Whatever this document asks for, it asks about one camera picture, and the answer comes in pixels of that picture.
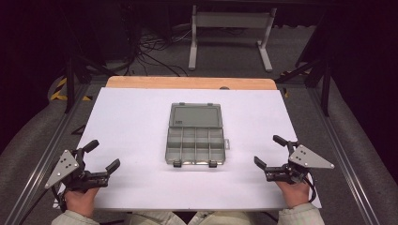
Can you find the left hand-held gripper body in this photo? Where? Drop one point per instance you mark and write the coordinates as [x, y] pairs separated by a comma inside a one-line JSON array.
[[62, 166]]

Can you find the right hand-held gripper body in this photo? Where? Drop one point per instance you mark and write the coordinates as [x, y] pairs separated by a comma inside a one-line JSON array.
[[308, 158]]

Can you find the grey plastic compartment box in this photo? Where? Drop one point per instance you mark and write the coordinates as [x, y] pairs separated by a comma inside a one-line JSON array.
[[195, 134]]

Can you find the person's right hand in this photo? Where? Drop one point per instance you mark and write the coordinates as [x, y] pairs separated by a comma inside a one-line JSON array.
[[293, 193]]

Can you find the person's left hand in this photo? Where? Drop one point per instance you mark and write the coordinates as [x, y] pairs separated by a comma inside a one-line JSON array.
[[80, 201]]

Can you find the white board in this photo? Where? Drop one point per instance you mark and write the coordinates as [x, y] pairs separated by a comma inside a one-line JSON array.
[[134, 131]]

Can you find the yellow black floor tape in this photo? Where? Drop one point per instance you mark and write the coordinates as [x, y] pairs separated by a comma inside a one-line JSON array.
[[58, 90]]

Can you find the person's left leg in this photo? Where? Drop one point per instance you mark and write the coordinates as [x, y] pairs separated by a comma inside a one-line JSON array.
[[156, 218]]

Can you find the person's leg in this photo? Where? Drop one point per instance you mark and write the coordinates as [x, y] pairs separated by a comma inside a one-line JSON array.
[[219, 218], [156, 218]]

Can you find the person's right leg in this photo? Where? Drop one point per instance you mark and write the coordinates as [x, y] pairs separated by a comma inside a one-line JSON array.
[[219, 218]]

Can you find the grey metal stand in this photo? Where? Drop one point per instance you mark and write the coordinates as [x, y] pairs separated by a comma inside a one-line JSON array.
[[231, 20]]

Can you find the aluminium rail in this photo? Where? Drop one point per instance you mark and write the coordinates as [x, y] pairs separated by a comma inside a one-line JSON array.
[[37, 168], [344, 153]]

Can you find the black metal frame stand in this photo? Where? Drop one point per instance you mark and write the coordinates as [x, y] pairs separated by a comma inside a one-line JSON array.
[[70, 84], [325, 81]]

